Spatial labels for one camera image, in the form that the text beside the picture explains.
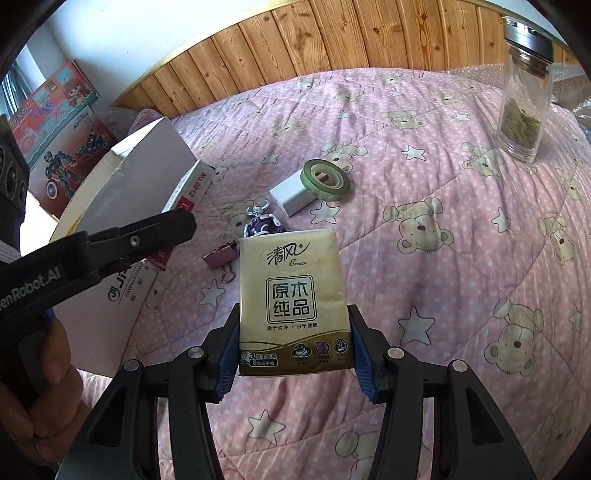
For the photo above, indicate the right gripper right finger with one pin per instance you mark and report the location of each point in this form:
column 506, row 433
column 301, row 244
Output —
column 472, row 438

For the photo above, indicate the robot toy box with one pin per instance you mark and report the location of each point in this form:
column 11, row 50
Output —
column 67, row 160

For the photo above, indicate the pink binder clip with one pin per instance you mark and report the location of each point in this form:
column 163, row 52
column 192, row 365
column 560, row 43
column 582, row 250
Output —
column 222, row 259

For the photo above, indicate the white staples box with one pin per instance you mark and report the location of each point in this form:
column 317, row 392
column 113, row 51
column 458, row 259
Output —
column 99, row 320

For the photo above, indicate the green tape roll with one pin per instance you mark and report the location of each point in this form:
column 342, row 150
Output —
column 325, row 180

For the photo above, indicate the pink bear quilt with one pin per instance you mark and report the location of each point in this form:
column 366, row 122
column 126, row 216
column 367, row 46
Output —
column 449, row 246

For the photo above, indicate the glass tea bottle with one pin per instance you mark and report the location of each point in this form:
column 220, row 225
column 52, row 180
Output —
column 527, row 89

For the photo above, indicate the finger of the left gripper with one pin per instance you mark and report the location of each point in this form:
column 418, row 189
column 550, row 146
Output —
column 115, row 249

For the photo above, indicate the person left hand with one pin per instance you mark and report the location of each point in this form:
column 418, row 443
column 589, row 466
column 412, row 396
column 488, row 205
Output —
column 45, row 431

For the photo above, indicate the gold tissue pack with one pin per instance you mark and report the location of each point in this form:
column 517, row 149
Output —
column 293, row 315

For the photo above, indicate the colourful toy box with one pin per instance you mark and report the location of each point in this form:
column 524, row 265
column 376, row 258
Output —
column 46, row 112

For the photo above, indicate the white cardboard box yellow tape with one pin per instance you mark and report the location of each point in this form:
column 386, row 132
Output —
column 132, row 181

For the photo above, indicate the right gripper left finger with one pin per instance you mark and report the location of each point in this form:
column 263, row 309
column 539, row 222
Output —
column 119, row 438

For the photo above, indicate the small white box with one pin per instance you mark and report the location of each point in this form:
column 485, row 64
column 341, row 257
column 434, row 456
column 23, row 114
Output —
column 291, row 195

